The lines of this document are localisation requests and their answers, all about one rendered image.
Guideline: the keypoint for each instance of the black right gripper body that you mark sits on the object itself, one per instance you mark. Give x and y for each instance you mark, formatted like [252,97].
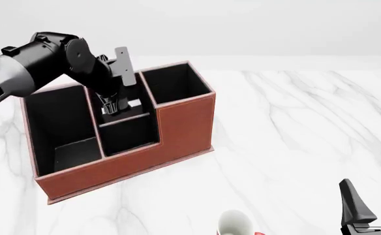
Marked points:
[370,229]

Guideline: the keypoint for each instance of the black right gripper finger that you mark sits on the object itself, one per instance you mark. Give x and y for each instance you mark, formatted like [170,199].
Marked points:
[353,203]

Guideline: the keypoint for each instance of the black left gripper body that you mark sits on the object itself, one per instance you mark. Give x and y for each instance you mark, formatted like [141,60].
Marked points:
[111,105]

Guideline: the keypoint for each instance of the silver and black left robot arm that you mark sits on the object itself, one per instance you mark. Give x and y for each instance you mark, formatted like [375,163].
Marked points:
[47,61]

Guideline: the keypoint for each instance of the red-brown desk caddy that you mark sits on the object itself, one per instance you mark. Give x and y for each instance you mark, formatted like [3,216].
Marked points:
[184,127]

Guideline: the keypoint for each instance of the grey plate on black stalk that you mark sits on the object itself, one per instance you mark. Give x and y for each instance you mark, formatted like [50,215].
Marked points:
[127,66]

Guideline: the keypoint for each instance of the white and red mug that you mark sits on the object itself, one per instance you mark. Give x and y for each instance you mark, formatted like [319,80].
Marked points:
[234,224]

